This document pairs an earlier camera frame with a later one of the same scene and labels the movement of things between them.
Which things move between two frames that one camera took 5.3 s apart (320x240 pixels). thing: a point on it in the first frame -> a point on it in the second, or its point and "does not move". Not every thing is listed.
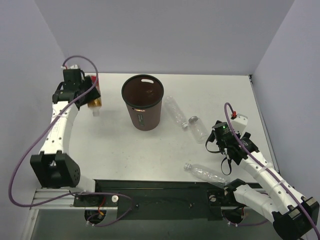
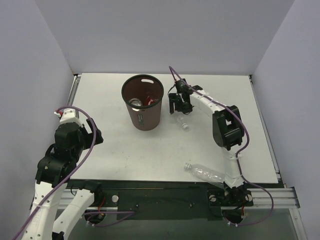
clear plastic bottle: (205, 174) does not move
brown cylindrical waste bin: (143, 94) does not move
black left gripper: (88, 84) -> (93, 135)
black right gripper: (217, 141) -> (179, 100)
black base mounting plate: (166, 199) does not move
